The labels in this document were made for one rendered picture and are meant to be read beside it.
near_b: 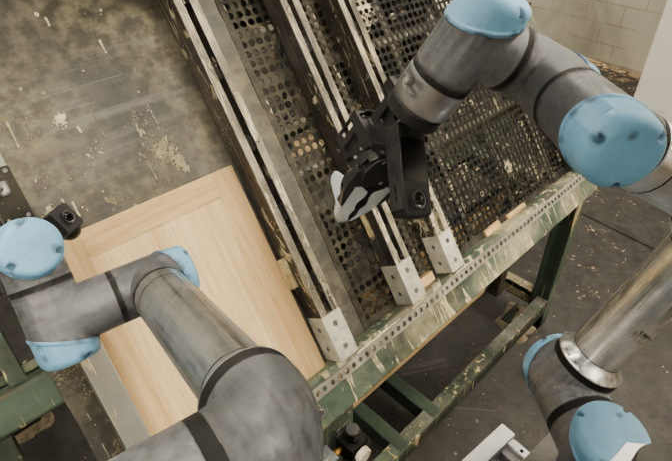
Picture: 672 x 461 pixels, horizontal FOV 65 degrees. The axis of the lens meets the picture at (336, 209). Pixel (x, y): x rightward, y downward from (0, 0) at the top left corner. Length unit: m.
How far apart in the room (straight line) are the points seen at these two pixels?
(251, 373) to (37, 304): 0.36
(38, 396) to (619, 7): 6.03
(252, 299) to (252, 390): 0.88
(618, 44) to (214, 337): 6.12
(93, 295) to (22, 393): 0.53
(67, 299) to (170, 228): 0.53
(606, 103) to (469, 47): 0.15
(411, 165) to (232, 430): 0.36
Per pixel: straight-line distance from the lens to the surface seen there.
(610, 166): 0.51
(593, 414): 0.97
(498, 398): 2.55
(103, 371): 1.19
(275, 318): 1.34
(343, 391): 1.42
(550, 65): 0.59
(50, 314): 0.74
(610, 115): 0.50
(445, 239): 1.64
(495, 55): 0.58
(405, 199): 0.61
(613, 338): 0.97
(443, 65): 0.58
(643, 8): 6.31
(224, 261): 1.28
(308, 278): 1.32
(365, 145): 0.66
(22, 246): 0.72
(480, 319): 2.83
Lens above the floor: 2.01
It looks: 35 degrees down
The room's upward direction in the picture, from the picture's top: straight up
